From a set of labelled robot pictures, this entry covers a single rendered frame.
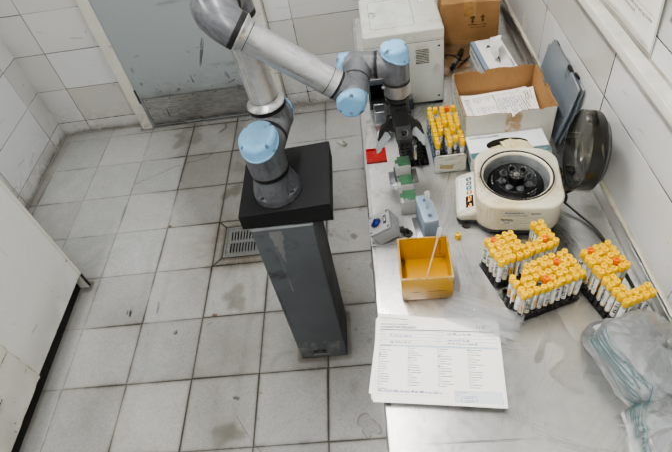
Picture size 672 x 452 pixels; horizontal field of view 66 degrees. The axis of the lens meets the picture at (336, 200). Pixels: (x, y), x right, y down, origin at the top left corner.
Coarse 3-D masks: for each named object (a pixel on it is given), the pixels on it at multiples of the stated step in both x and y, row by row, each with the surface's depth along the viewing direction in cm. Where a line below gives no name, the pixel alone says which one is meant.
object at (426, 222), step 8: (416, 200) 147; (424, 200) 147; (416, 208) 150; (424, 208) 144; (432, 208) 143; (416, 216) 153; (424, 216) 142; (432, 216) 141; (416, 224) 152; (424, 224) 141; (432, 224) 142; (416, 232) 150; (424, 232) 144; (432, 232) 144
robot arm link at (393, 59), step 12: (384, 48) 133; (396, 48) 133; (384, 60) 135; (396, 60) 133; (408, 60) 136; (384, 72) 136; (396, 72) 136; (408, 72) 138; (384, 84) 141; (396, 84) 138
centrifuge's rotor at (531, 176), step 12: (504, 168) 149; (516, 168) 149; (528, 168) 148; (492, 180) 147; (504, 180) 147; (516, 180) 144; (528, 180) 146; (540, 180) 145; (504, 192) 143; (516, 192) 142; (528, 192) 142; (540, 192) 143
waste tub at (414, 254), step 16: (400, 240) 138; (416, 240) 138; (432, 240) 138; (448, 240) 135; (400, 256) 143; (416, 256) 143; (448, 256) 134; (400, 272) 130; (416, 272) 141; (432, 272) 140; (448, 272) 138; (416, 288) 132; (432, 288) 132; (448, 288) 131
